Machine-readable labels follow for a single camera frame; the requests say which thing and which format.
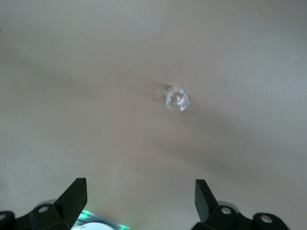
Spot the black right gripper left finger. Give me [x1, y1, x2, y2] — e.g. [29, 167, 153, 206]
[0, 177, 87, 230]

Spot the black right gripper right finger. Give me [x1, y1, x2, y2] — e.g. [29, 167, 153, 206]
[194, 179, 287, 230]

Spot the clear glass cup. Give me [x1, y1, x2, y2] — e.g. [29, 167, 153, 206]
[165, 85, 191, 113]

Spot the brown table cover mat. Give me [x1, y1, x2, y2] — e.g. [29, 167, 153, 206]
[0, 0, 307, 230]

